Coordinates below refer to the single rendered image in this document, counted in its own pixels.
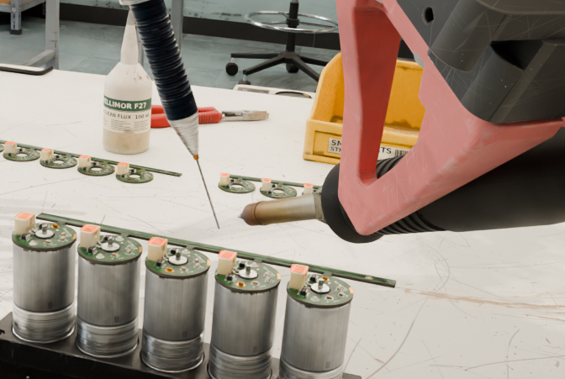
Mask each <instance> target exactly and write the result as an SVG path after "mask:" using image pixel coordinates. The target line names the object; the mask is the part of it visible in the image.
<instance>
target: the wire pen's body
mask: <svg viewBox="0 0 565 379"><path fill-rule="evenodd" d="M119 3H120V4H121V5H129V8H130V11H131V13H132V16H133V18H134V20H135V22H136V24H135V26H136V28H137V31H138V34H139V35H140V40H141V44H142V45H143V46H144V47H143V49H144V52H145V56H146V57H147V61H148V63H149V67H150V69H151V70H150V71H151V74H152V75H153V76H152V77H153V80H154V81H155V85H156V90H157V91H158V95H159V97H160V100H161V105H162V107H163V110H164V113H165V115H166V119H167V120H170V121H176V120H181V119H184V118H188V117H190V116H192V115H194V114H195V113H196V112H197V111H198V107H197V104H196V101H195V98H194V95H193V91H192V88H191V85H190V83H189V80H188V77H187V73H186V72H185V70H186V69H185V66H184V64H183V60H182V56H181V55H180V50H179V49H178V44H177V40H176V38H175V34H174V32H173V28H172V26H171V20H170V19H169V15H168V13H166V4H165V2H164V0H119Z"/></svg>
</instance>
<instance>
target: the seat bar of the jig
mask: <svg viewBox="0 0 565 379"><path fill-rule="evenodd" d="M76 341H77V316H76V315H75V330H74V332H73V333H72V334H71V335H70V336H69V337H67V338H65V339H63V340H59V341H56V342H51V343H31V342H27V341H24V340H21V339H19V338H17V337H16V336H15V335H14V334H13V312H12V311H11V312H10V313H8V314H7V315H6V316H5V317H3V318H2V319H1V320H0V361H6V362H10V363H14V364H17V365H21V366H27V367H32V368H35V369H39V370H43V371H49V372H54V373H57V374H62V375H65V376H72V377H75V378H79V379H212V378H211V377H210V376H209V374H208V369H209V348H210V343H205V342H204V346H203V362H202V364H201V365H200V366H198V367H197V368H195V369H193V370H191V371H185V372H179V373H167V372H161V371H156V370H153V369H151V368H150V367H148V366H146V365H145V364H144V363H143V362H142V360H141V344H142V329H138V346H137V347H136V349H135V350H133V351H132V352H130V353H129V354H127V355H122V356H118V357H113V358H100V357H94V356H90V355H86V354H84V353H82V352H81V351H80V350H79V349H78V348H77V347H76ZM279 361H280V359H278V358H275V357H272V367H271V375H270V379H277V377H278V368H279ZM342 379H362V377H361V376H358V375H354V374H350V373H345V372H343V373H342Z"/></svg>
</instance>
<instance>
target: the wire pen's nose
mask: <svg viewBox="0 0 565 379"><path fill-rule="evenodd" d="M167 121H168V123H169V124H170V125H171V127H172V128H173V130H174V131H175V132H176V134H177V136H178V137H179V139H180V140H181V141H182V142H183V144H184V145H185V147H186V148H187V150H188V151H189V153H190V154H191V155H196V154H198V150H199V146H198V111H197V112H196V113H195V114H194V115H192V116H190V117H188V118H184V119H181V120H176V121H170V120H167Z"/></svg>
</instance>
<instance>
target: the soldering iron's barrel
mask: <svg viewBox="0 0 565 379"><path fill-rule="evenodd" d="M322 186H323V185H322ZM322 186H321V187H320V188H319V189H318V190H317V191H316V192H314V193H313V194H308V195H302V196H297V197H286V198H280V199H275V200H269V201H259V202H257V203H249V204H247V205H246V206H245V207H244V209H243V212H242V217H243V219H244V221H245V222H246V224H248V225H250V226H257V225H261V226H266V225H269V224H280V223H288V222H297V221H304V220H312V219H317V220H318V221H320V222H322V223H324V224H327V223H326V221H325V217H324V215H323V212H322V207H321V190H322ZM327 225H328V224H327Z"/></svg>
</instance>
